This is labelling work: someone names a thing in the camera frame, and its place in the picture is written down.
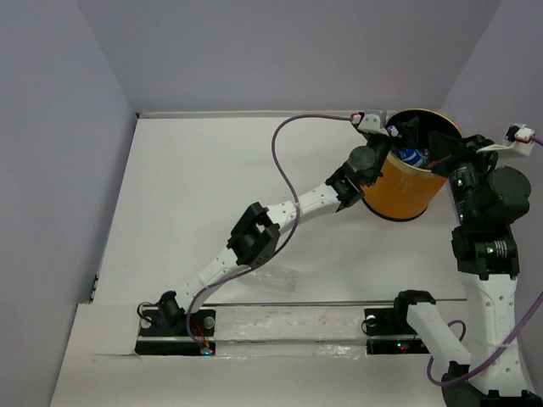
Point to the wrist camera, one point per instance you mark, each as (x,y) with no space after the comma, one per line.
(370,121)
(518,142)

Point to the blue label bottle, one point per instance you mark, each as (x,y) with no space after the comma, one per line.
(414,157)

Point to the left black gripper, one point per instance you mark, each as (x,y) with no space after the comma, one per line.
(407,131)

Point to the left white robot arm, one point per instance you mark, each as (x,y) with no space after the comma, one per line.
(263,231)

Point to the orange bin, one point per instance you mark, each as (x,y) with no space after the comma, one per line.
(403,192)

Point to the clear bottle front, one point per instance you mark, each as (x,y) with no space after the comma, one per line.
(274,280)

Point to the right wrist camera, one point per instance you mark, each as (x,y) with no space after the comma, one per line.
(518,142)

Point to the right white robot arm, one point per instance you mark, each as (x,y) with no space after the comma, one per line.
(486,370)

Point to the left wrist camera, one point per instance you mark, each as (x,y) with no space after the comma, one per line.
(370,121)

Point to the clear bottle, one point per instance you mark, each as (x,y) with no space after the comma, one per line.
(393,131)
(274,280)

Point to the metal rail front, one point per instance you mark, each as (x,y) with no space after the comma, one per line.
(347,303)

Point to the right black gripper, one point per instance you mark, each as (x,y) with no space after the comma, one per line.
(459,148)

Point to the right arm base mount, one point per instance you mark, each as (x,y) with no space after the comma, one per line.
(385,335)

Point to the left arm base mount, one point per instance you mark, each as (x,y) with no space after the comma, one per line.
(156,338)

